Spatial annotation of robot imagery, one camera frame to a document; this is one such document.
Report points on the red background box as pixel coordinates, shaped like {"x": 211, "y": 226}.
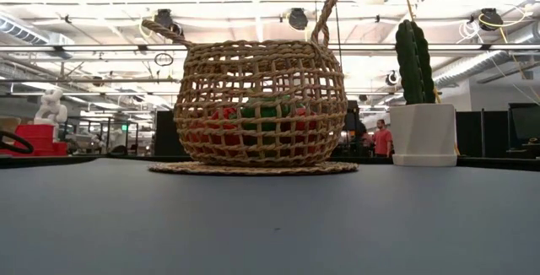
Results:
{"x": 40, "y": 140}

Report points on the white figurine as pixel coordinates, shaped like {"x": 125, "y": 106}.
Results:
{"x": 50, "y": 108}

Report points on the orange-red round fruit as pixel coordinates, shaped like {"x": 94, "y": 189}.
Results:
{"x": 304, "y": 121}

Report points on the red bell pepper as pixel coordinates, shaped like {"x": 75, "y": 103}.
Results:
{"x": 219, "y": 125}

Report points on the black background partition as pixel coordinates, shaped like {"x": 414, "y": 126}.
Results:
{"x": 481, "y": 133}

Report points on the white hexagonal plant pot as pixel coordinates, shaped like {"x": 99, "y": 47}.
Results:
{"x": 422, "y": 133}

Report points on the round woven straw mat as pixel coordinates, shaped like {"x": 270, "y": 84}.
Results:
{"x": 253, "y": 169}

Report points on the person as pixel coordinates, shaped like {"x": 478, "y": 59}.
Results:
{"x": 383, "y": 140}

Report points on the black background monitor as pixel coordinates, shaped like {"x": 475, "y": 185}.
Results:
{"x": 525, "y": 123}
{"x": 166, "y": 136}

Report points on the green lime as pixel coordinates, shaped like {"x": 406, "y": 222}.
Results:
{"x": 266, "y": 112}

